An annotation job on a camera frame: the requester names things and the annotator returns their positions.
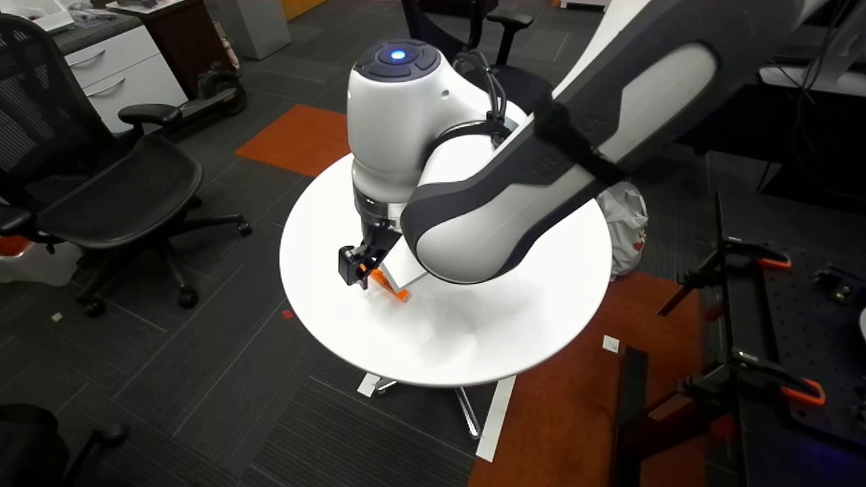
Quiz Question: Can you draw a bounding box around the orange marker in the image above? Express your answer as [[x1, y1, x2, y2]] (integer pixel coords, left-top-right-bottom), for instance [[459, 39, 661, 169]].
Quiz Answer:
[[362, 261, 413, 305]]

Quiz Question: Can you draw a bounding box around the white bag on floor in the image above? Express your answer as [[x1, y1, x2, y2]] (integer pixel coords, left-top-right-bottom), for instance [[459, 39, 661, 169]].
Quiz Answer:
[[0, 235, 87, 289]]

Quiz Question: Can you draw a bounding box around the dark wooden desk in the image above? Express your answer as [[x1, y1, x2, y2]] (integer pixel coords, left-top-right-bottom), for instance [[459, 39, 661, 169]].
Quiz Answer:
[[105, 0, 243, 93]]

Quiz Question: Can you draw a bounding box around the black mesh office chair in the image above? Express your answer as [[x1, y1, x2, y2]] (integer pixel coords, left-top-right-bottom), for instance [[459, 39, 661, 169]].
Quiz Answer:
[[0, 12, 256, 320]]

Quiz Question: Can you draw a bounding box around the black scooter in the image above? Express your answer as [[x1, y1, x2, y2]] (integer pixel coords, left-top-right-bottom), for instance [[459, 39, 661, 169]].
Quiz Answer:
[[170, 62, 251, 124]]

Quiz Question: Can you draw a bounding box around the white drawer cabinet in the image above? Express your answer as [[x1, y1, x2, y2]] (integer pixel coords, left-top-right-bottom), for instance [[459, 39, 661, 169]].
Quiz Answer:
[[52, 20, 191, 139]]

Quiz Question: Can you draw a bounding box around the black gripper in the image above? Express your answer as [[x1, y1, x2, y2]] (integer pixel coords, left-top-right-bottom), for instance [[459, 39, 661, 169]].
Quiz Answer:
[[337, 197, 405, 289]]

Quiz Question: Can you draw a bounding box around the white plastic bag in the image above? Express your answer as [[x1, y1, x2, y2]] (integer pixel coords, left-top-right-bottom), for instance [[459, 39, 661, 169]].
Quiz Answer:
[[597, 178, 653, 281]]

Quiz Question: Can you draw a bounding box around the small black bolt block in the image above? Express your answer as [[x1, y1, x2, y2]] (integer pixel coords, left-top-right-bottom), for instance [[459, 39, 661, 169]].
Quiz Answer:
[[815, 264, 860, 305]]

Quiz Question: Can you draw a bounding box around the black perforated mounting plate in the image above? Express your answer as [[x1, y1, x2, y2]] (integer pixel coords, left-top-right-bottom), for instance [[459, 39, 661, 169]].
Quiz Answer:
[[758, 261, 866, 454]]

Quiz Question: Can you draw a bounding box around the black robot workbench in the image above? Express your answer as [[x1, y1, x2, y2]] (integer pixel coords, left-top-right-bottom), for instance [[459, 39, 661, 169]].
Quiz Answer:
[[612, 184, 866, 487]]

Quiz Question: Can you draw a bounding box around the orange black bar clamp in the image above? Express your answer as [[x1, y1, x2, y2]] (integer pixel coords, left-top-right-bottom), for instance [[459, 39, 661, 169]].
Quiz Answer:
[[678, 346, 827, 419], [657, 235, 795, 320]]

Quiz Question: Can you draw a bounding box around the grey metal cabinet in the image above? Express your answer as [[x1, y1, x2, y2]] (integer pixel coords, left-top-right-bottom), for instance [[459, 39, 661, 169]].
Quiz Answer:
[[212, 0, 297, 62]]

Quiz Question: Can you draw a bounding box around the white metal table base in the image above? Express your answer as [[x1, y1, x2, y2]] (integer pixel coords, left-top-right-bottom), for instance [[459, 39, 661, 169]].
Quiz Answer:
[[355, 369, 521, 465]]

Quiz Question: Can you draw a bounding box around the black armrest office chair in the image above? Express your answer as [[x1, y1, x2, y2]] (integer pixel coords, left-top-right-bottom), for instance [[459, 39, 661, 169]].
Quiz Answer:
[[401, 0, 558, 115]]

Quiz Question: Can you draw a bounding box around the black chair with rounded back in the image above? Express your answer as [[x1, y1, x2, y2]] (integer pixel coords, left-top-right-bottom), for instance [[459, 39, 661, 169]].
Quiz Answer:
[[0, 400, 129, 487]]

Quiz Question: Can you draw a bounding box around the dark desk with cables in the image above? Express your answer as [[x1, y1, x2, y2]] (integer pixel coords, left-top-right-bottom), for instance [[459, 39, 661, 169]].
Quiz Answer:
[[692, 0, 866, 215]]

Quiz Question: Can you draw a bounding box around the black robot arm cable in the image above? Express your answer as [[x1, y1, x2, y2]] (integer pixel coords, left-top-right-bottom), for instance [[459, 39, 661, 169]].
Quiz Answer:
[[452, 50, 520, 142]]

